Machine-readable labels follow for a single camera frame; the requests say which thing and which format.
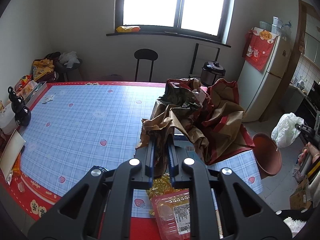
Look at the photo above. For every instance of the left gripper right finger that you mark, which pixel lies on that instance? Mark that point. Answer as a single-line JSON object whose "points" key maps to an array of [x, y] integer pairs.
{"points": [[173, 162]]}

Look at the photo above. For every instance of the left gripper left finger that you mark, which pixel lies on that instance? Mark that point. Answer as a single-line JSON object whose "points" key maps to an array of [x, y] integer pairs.
{"points": [[149, 162]]}

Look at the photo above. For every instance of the gold foil wrapper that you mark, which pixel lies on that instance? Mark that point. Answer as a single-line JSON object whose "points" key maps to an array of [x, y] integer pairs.
{"points": [[162, 193]]}

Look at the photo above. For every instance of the red plastic food package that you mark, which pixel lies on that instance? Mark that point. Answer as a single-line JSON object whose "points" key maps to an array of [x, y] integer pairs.
{"points": [[172, 214]]}

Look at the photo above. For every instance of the brown paper bag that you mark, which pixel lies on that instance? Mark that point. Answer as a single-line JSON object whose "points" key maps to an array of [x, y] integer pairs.
{"points": [[211, 119]]}

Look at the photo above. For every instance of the terracotta plastic trash bin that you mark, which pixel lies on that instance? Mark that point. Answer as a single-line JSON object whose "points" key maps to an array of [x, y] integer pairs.
{"points": [[267, 155]]}

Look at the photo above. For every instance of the person's right hand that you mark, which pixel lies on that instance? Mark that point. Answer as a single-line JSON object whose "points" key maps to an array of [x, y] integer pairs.
{"points": [[309, 150]]}

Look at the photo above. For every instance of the blue plaid tablecloth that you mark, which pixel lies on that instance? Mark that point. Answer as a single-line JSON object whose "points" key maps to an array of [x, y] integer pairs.
{"points": [[82, 147]]}

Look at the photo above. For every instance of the electric pressure cooker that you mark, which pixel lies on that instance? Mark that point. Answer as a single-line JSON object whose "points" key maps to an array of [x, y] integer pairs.
{"points": [[211, 72]]}

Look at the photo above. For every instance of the white refrigerator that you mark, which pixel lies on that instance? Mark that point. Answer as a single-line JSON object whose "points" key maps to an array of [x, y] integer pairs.
{"points": [[256, 89]]}

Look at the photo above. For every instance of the white plastic bag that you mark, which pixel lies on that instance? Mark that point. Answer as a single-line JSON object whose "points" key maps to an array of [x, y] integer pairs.
{"points": [[285, 132]]}

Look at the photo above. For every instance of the white box at table edge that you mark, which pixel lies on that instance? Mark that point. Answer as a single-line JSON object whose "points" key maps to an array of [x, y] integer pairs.
{"points": [[11, 152]]}

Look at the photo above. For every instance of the small stool with white bag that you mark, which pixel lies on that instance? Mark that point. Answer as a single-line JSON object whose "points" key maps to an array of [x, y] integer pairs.
{"points": [[68, 66]]}

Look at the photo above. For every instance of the metal tray with packets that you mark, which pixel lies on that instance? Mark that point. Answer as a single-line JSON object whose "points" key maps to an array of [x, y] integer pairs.
{"points": [[32, 91]]}

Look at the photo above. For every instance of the yellow item on windowsill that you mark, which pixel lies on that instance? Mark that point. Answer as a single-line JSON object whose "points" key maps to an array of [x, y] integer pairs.
{"points": [[128, 29]]}

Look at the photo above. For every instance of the yellow snack bags pile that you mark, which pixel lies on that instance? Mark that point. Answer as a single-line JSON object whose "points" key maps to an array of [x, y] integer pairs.
{"points": [[43, 70]]}

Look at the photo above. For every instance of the red cloth on refrigerator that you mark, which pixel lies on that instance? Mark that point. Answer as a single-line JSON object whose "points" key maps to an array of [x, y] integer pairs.
{"points": [[258, 47]]}

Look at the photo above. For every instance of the window with dark frame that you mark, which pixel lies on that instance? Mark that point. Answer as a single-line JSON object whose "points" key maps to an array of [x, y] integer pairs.
{"points": [[207, 20]]}

